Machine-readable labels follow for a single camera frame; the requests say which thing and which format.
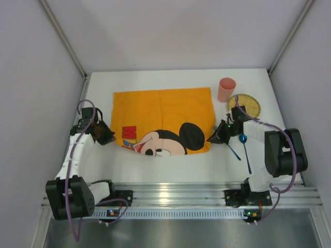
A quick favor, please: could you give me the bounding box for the blue metal fork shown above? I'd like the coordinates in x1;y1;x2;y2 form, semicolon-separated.
213;126;242;161

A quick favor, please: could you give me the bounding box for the pink plastic cup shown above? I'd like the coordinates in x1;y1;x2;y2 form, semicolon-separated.
218;77;236;103

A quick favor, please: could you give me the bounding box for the orange cartoon print cloth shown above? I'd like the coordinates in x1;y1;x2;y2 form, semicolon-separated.
111;87;216;157

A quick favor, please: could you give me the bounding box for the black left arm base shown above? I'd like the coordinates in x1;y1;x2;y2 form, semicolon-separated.
96;190;133;207

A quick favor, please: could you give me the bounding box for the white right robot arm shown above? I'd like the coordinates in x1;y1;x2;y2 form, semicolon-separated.
207;104;308;203

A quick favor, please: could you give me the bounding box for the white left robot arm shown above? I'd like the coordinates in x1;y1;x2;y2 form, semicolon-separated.
46;107;116;221

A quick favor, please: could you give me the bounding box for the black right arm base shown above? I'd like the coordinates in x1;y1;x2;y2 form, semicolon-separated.
224;180;273;208

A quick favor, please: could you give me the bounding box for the blue metal spoon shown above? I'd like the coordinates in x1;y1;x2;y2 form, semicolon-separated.
239;134;252;174

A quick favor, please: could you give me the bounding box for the yellow woven round plate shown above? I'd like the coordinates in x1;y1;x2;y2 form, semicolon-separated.
227;94;261;118

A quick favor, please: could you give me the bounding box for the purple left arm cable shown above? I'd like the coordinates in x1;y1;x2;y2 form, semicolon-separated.
64;99;129;242

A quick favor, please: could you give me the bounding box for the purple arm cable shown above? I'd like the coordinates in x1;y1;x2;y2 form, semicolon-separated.
234;95;298;225
64;99;129;242

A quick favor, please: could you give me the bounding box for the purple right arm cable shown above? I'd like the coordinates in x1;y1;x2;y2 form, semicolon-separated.
234;95;298;225

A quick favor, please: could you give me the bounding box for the aluminium mounting rail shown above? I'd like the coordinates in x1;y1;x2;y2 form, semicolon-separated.
91;183;323;222

